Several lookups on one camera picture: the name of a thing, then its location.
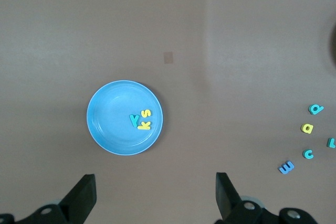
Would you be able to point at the teal letter y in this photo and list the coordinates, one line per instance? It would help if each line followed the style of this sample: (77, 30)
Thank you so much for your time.
(134, 121)

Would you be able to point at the blue plate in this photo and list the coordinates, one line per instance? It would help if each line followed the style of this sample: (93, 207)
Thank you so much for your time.
(115, 124)

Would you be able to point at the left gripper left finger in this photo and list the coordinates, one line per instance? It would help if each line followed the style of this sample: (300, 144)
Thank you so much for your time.
(81, 197)

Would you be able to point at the teal letter c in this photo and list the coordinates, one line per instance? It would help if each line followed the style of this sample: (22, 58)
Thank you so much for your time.
(305, 154)

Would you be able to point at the yellow letter s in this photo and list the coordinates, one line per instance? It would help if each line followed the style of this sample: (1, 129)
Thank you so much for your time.
(145, 113)

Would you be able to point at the yellow letter k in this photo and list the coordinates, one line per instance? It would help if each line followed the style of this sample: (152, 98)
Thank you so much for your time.
(144, 126)

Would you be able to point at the blue letter E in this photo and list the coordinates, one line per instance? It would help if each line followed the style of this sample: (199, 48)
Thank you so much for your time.
(286, 167)

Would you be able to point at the brown square tape patch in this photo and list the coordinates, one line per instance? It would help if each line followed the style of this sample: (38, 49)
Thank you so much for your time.
(168, 57)

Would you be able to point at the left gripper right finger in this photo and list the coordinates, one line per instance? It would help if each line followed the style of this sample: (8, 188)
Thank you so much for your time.
(228, 200)

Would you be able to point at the yellow letter a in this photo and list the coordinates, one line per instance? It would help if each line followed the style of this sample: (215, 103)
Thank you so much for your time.
(304, 128)

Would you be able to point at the teal letter l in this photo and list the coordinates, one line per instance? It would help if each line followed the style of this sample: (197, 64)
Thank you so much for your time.
(330, 143)

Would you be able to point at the teal letter p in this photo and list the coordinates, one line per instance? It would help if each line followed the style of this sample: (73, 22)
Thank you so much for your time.
(313, 110)

